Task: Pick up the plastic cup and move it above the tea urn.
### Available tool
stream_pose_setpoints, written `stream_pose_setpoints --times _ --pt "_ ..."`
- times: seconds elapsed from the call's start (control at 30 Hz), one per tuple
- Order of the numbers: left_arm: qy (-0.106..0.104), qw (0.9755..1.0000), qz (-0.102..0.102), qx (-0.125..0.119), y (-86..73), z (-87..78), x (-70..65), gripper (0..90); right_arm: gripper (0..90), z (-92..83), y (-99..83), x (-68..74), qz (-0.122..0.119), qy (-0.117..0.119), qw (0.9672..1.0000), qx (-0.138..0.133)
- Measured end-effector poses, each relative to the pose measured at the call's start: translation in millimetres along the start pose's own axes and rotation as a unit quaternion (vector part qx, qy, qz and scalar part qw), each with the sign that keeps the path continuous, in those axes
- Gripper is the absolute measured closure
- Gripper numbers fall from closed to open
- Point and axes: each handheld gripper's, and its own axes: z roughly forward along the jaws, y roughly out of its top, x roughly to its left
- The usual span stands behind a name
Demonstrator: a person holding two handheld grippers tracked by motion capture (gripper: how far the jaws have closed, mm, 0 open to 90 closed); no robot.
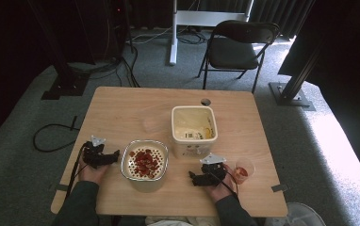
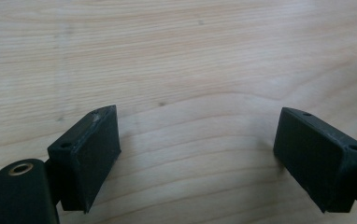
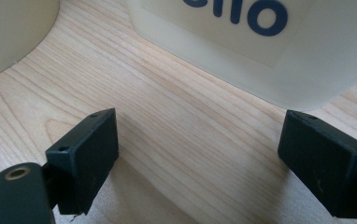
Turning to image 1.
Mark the clear plastic cup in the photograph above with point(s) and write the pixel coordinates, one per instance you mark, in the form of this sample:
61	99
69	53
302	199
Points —
247	163
152	124

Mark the white round object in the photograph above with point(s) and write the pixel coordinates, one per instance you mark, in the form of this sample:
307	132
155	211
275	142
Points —
303	216

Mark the white bowl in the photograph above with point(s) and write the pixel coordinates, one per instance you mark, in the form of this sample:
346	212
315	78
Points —
146	185

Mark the white standing desk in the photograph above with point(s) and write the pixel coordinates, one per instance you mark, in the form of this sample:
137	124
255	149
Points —
200	18

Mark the small clump of red berries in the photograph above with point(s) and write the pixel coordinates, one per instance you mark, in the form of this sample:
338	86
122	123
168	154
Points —
241	172

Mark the white cloth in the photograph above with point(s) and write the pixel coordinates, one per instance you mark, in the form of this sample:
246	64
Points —
168	221

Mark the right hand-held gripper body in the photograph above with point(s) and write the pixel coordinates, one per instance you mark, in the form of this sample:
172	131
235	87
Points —
213	173

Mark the black folding chair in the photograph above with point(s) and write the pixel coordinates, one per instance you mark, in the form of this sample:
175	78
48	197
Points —
233	53

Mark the glass bowl of red fruit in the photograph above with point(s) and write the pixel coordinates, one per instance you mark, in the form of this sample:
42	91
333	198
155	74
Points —
129	169

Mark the white square plastic container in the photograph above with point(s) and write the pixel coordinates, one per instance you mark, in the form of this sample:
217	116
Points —
193	149

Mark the person's left hand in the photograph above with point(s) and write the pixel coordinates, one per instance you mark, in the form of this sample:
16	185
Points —
92	175

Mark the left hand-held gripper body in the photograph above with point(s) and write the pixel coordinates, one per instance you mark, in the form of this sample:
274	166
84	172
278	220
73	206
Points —
94	155

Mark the person's right hand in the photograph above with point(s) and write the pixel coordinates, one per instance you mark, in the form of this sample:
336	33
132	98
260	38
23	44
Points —
222	190

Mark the grey tape strip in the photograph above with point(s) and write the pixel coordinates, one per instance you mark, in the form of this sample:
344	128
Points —
279	188
58	187

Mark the large heap of red berries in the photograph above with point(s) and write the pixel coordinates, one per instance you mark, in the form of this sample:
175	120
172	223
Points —
144	163

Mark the black metal stand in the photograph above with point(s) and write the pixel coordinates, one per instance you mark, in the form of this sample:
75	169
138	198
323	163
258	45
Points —
289	94
65	81

